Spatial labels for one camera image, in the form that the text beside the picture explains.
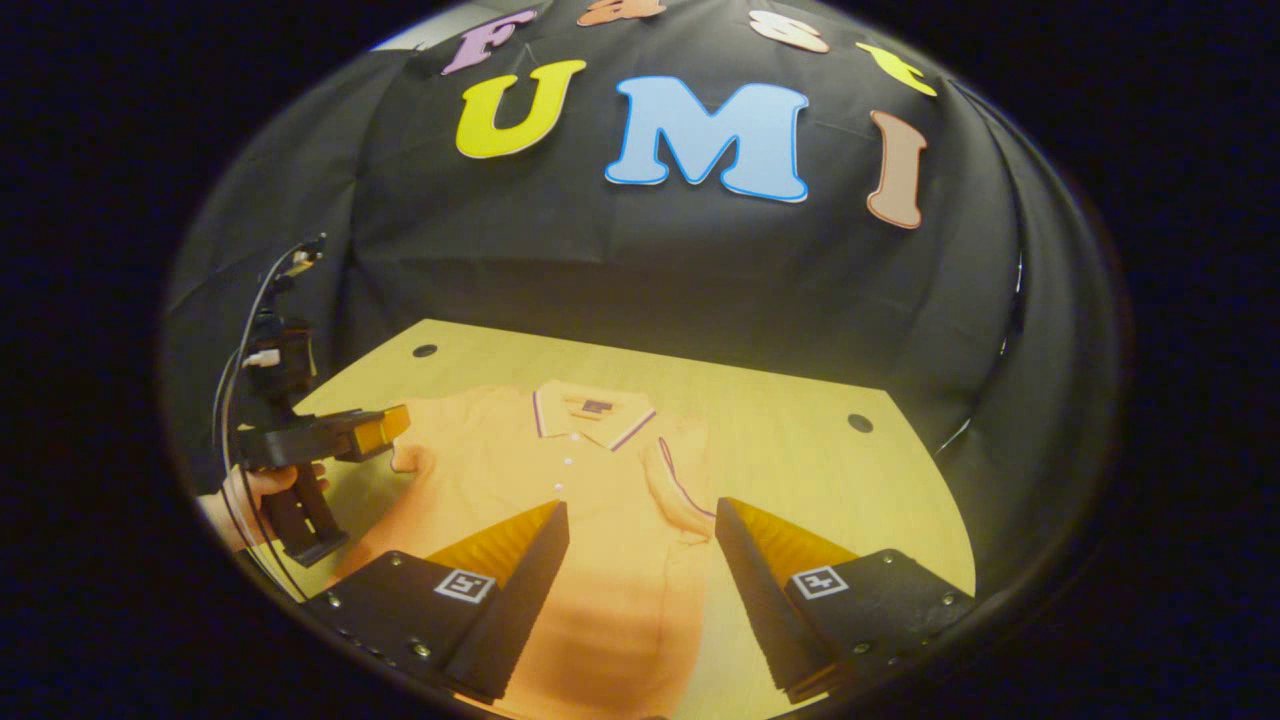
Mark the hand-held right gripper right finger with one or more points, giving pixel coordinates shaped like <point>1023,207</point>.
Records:
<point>760,600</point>

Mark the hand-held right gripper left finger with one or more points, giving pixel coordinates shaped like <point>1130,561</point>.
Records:
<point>520,600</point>

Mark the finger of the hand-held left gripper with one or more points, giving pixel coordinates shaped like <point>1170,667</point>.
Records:
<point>352,432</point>

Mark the orange T-shirt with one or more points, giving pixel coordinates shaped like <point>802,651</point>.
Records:
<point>600,480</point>

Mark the black backdrop cloth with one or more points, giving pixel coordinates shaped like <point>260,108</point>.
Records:
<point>650,270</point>

